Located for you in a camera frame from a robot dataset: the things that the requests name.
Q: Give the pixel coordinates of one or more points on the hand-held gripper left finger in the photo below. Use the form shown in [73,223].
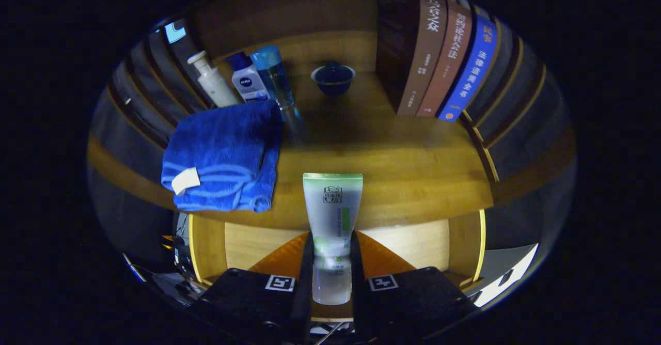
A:
[253,303]

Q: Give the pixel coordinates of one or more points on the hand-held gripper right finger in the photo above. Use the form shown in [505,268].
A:
[413,303]

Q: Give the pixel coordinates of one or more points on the wooden drawer with black knob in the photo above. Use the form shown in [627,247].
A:
[248,247]

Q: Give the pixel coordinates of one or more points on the white green tube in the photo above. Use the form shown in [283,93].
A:
[333,205]

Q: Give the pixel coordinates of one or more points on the wooden countertop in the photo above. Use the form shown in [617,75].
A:
[392,169]

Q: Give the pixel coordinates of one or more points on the wooden cabinet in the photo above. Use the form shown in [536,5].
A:
[310,9]

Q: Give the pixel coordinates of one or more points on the folded blue towel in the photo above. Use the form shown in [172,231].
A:
[222,149]

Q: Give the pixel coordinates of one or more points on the white pump bottle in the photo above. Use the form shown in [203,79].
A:
[217,87]

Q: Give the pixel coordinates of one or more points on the white lotion bottle blue cap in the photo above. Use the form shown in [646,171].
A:
[248,81]

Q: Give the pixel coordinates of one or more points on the clear blue bottle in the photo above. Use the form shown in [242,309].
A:
[276,81]

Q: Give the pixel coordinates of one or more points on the blue book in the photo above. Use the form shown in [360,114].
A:
[470,76]

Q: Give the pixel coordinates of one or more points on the blue lidded teacup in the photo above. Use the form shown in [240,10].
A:
[333,79]

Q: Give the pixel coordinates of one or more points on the reddish brown book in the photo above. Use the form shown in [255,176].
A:
[446,66]

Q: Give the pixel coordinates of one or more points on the dark brown book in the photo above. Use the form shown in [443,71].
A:
[421,61]

